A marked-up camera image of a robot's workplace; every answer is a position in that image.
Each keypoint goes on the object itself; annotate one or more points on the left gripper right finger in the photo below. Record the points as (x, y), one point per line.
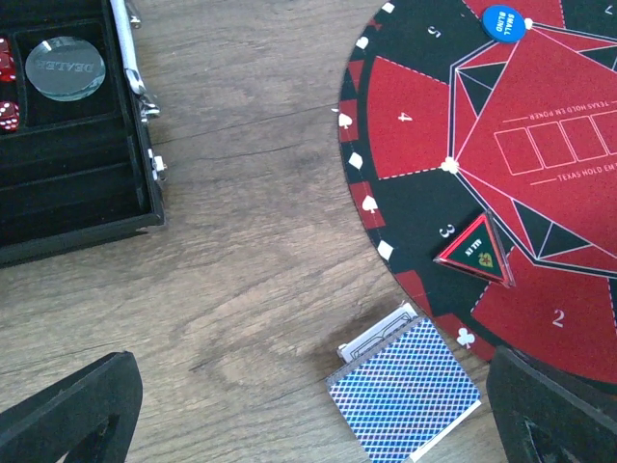
(543, 414)

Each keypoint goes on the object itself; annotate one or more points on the red dice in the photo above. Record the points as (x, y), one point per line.
(9, 100)

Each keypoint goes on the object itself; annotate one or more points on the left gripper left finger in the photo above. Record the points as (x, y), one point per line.
(88, 416)

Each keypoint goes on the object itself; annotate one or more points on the black poker chip case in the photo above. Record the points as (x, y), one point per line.
(78, 173)

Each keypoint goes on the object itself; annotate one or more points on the white playing card box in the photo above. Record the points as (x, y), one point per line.
(352, 350)

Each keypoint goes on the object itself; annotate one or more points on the round red black poker mat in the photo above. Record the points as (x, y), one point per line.
(439, 123)

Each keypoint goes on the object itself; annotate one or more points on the triangular all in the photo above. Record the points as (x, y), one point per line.
(478, 251)

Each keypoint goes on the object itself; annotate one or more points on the clear round dealer button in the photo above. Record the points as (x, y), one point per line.
(65, 68)

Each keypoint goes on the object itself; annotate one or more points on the blue small blind button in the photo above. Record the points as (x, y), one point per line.
(503, 23)

